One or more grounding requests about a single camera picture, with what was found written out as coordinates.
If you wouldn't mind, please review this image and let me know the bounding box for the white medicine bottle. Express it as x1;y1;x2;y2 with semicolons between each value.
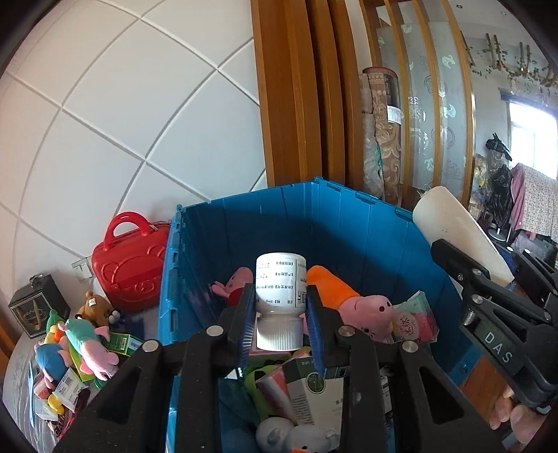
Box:
255;252;308;351

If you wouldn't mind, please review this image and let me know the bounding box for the pink plush toy teal top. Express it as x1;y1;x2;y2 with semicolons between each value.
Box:
65;317;119;381

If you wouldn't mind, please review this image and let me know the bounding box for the rolled patterned carpet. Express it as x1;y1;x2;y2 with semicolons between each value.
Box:
360;66;405;205

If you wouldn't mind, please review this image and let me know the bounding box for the ceiling vine garland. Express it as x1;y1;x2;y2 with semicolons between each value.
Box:
462;34;558;89

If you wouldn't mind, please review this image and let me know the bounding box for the white duck plush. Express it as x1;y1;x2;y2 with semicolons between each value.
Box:
255;416;341;453

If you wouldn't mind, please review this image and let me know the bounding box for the pink pig plush red dress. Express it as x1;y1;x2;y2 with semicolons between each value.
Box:
211;267;256;308

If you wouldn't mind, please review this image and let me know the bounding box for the white paper roll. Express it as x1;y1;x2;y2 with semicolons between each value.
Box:
413;186;515;288

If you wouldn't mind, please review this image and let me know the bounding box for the bright window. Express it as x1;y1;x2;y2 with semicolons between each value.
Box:
508;100;558;180

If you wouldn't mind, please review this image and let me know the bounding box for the white green medicine box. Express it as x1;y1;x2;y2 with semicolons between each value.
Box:
282;357;349;430

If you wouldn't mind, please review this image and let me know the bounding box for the red bear suitcase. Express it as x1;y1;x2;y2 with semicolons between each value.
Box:
91;212;172;312

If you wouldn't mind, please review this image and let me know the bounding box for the curved wooden wall frame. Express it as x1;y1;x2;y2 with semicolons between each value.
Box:
250;0;371;192

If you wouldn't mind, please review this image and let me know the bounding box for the black gift box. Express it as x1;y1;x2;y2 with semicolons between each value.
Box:
9;274;71;338

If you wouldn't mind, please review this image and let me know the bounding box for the pink pig plush orange dress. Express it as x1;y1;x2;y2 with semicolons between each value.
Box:
306;266;395;345

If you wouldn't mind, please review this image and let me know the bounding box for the blue plush toy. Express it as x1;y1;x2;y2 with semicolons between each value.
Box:
35;344;70;385

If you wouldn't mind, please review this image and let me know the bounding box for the blue plastic storage crate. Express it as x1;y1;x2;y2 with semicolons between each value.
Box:
158;176;480;453

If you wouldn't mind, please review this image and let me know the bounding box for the frosted glass wooden partition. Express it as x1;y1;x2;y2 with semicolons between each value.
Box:
362;0;477;215

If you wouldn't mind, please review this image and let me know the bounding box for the person's right hand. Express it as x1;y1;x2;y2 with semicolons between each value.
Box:
495;385;545;446

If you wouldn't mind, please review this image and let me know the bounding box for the hanging black bag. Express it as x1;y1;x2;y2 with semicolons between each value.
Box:
480;134;516;229

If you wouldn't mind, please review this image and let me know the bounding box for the green rainbow plush toy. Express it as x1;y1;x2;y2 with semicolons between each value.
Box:
46;309;71;349

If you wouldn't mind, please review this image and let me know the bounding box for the pink green snack packet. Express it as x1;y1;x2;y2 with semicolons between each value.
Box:
390;291;440;345

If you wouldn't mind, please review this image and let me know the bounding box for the pile of colourful plush toys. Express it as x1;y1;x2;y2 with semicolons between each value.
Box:
4;311;175;453

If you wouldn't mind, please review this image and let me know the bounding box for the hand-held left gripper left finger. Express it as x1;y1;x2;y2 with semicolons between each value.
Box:
52;283;258;453

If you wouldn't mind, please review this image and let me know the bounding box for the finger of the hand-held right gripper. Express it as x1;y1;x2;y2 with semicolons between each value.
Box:
508;250;558;306
429;239;558;325

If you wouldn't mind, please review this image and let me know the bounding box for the brown bear plush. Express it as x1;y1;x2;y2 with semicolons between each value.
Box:
75;291;123;328

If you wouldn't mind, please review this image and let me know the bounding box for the hanging floral cloth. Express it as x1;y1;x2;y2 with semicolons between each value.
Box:
521;166;558;241

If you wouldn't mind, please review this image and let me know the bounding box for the hanging pink garment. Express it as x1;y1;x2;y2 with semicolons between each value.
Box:
509;163;526;231

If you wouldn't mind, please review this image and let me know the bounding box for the white blue medicine box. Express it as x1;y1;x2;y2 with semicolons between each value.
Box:
50;366;86;398

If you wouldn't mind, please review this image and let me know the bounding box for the pink white packet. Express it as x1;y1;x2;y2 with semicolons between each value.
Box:
255;366;293;419

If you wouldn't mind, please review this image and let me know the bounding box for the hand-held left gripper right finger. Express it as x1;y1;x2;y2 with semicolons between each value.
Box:
305;283;493;453

